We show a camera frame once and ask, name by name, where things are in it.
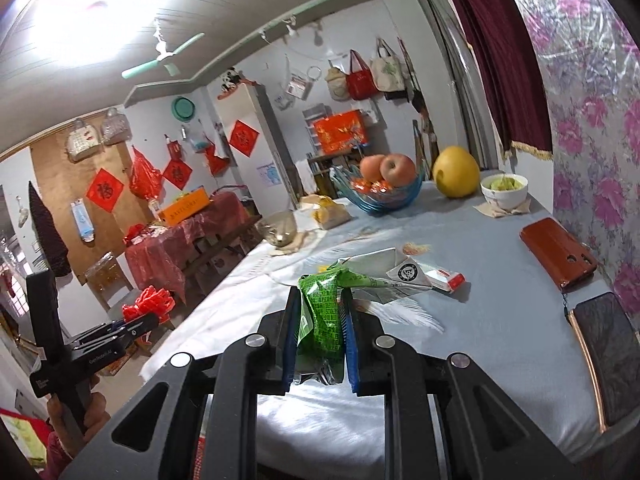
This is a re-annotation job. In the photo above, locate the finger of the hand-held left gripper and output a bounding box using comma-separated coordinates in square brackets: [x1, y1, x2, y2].
[70, 320, 129, 349]
[117, 312, 160, 350]

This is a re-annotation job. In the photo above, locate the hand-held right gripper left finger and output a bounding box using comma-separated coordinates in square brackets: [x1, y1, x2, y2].
[60, 286, 304, 480]

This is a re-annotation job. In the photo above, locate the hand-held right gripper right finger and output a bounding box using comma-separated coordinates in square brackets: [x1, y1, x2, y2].
[342, 297, 576, 480]

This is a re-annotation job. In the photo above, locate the green snack packet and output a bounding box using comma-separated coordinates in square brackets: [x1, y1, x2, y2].
[297, 266, 369, 362]

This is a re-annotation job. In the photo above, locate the person's left forearm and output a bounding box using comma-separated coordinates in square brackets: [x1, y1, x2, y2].
[39, 430, 77, 480]

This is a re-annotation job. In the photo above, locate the person's left hand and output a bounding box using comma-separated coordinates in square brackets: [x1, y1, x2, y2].
[47, 391, 111, 459]

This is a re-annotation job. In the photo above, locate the wooden chair grey cushion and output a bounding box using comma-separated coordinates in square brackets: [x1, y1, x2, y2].
[84, 251, 137, 312]

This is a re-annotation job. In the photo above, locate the red covered table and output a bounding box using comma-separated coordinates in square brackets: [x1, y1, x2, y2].
[124, 191, 252, 307]

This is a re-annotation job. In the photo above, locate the grey torn wrapper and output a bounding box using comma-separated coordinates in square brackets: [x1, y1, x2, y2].
[339, 247, 434, 306]

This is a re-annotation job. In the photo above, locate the red paper pile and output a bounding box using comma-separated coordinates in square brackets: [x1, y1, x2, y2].
[124, 224, 153, 247]

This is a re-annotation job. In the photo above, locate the dark knitted garment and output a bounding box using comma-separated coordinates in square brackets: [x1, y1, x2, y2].
[28, 179, 73, 279]

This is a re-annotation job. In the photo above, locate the blue face mask pack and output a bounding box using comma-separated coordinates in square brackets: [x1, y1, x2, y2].
[71, 199, 96, 244]

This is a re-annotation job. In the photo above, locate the wooden bench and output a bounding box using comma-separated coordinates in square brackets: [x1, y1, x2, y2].
[181, 214, 264, 292]

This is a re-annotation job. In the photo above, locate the red white small pack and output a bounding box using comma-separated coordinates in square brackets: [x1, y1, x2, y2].
[414, 262, 467, 294]

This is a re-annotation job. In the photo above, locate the white grey tablecloth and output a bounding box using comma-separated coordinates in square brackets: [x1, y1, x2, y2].
[139, 187, 608, 466]

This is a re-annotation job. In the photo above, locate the orange cardboard box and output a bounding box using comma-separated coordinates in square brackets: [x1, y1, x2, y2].
[158, 187, 211, 227]

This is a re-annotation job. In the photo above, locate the yellow food bag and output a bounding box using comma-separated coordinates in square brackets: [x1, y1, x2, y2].
[312, 194, 353, 231]

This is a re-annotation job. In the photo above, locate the red diamond paper decoration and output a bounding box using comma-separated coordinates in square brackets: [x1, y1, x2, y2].
[85, 168, 125, 215]
[162, 158, 194, 191]
[228, 119, 261, 157]

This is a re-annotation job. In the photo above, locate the red plastic bag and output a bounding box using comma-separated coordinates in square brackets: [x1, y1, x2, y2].
[128, 147, 164, 201]

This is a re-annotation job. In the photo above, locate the blue glass fruit bowl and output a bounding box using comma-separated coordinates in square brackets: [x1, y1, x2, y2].
[329, 160, 427, 217]

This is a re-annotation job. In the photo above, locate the white towel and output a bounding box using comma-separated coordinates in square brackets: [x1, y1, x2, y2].
[294, 157, 314, 194]

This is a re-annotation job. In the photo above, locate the white patterned handbag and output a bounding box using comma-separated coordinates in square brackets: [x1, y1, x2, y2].
[66, 117, 104, 162]

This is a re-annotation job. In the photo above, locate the red apple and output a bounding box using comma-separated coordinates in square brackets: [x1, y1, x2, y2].
[380, 153, 417, 187]
[360, 155, 388, 182]

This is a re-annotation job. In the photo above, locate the silver handbag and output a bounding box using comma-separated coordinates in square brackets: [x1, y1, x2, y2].
[101, 108, 132, 146]

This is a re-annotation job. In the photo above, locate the beige paper napkin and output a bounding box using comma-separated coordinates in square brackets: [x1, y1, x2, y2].
[472, 199, 532, 220]

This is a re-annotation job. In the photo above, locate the yellow pomelo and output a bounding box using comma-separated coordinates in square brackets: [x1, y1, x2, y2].
[432, 145, 481, 200]

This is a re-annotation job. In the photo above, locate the red gold gift box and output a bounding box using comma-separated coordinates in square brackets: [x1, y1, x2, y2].
[312, 112, 371, 156]

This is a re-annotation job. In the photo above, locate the white refrigerator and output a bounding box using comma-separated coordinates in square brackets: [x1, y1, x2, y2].
[216, 82, 302, 202]

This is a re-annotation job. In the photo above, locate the white drawer shelf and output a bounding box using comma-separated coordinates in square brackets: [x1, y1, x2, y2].
[302, 103, 332, 159]

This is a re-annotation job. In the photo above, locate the white ceramic bowl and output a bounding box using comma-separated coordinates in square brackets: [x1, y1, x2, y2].
[480, 172, 530, 213]

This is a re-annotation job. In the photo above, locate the green plastic basin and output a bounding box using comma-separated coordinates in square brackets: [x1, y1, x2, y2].
[171, 95, 197, 122]

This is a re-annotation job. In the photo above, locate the clear plastic bag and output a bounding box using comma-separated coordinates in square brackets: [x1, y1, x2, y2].
[279, 54, 312, 112]

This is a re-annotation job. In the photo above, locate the black smartphone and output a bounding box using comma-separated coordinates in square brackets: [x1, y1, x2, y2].
[569, 291, 640, 434]

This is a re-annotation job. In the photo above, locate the beige bag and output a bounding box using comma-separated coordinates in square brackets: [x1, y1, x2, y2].
[324, 59, 351, 102]

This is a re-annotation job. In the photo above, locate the panda plush toy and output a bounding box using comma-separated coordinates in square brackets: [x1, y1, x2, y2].
[219, 67, 244, 94]

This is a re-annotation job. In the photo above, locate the green ceiling fan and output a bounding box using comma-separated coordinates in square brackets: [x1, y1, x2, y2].
[121, 19, 206, 80]

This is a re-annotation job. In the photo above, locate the red tote bag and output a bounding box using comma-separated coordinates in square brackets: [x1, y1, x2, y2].
[346, 49, 376, 101]

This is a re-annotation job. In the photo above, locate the white tote bag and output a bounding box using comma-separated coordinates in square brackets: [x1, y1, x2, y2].
[369, 37, 405, 92]

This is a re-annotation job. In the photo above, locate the maroon curtain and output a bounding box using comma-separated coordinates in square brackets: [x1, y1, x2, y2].
[434, 0, 554, 162]

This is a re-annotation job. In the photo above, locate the wooden wall board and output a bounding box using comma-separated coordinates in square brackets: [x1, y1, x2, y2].
[29, 131, 147, 272]

